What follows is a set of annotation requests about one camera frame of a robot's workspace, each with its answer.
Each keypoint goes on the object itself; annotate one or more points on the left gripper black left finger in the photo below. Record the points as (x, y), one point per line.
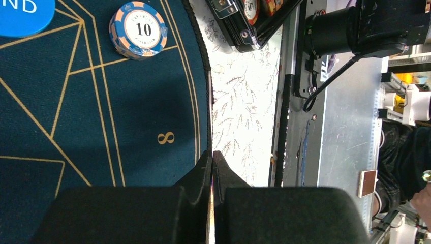
(175, 214)

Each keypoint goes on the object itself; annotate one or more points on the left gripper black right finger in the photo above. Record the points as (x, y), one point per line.
(245, 214)

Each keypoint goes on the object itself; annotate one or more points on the red card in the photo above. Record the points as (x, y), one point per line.
(209, 232)

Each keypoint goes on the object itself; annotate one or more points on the grey chip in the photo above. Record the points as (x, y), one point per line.
(138, 31)

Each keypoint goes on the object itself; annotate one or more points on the blue small blind button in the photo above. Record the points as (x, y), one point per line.
(23, 18)

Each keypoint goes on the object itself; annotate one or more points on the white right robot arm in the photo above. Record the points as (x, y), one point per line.
(368, 29)

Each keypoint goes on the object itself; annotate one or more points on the round dark poker mat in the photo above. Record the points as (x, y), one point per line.
(76, 113)

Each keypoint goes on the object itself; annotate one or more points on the person at bench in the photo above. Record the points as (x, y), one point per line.
(403, 158)

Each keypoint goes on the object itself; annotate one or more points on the black poker chip case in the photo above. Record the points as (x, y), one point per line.
(249, 25)

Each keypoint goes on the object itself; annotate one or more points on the red chip rows in case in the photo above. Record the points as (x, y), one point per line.
(253, 8)

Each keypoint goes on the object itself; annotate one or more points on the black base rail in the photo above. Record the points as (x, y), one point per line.
(338, 139)

